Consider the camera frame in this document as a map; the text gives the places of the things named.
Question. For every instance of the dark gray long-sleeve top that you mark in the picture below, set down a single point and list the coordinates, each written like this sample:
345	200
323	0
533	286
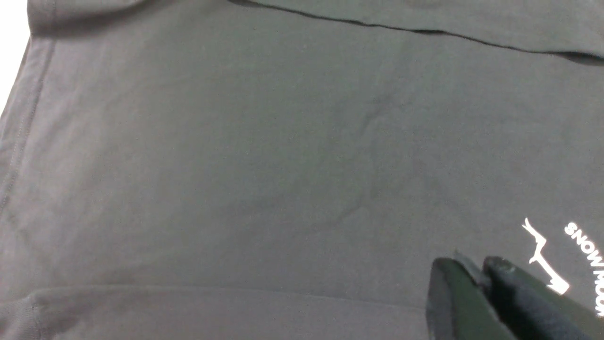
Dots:
290	169

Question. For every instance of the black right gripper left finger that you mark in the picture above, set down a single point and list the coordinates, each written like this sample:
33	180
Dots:
457	309

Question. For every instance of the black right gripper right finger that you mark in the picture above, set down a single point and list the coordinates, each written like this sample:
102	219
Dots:
531	310

